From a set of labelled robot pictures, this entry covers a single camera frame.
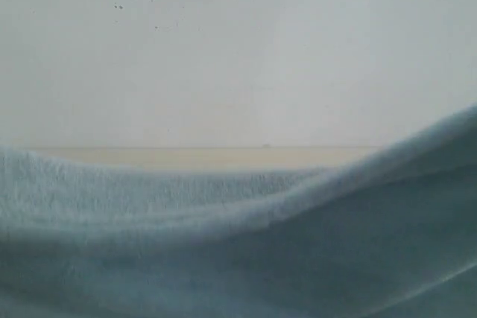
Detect light blue fluffy towel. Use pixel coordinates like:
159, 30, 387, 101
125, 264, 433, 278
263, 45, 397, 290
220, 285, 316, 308
1, 107, 476, 317

